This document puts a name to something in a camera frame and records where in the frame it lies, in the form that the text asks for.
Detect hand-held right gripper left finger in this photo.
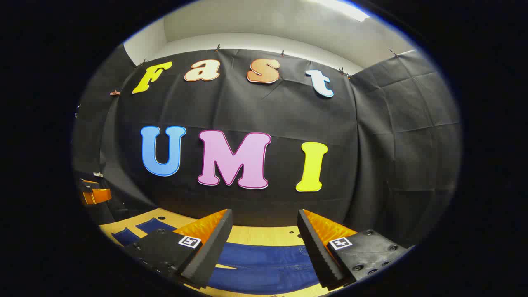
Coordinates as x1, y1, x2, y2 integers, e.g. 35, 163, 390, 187
123, 208, 234, 290

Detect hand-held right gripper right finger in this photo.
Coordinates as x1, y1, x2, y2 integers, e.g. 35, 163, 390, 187
297, 208, 414, 290

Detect black backdrop cloth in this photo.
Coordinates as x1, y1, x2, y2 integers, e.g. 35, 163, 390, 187
71, 43, 462, 248

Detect blue jeans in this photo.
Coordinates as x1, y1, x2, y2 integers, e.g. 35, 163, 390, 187
111, 218, 322, 295

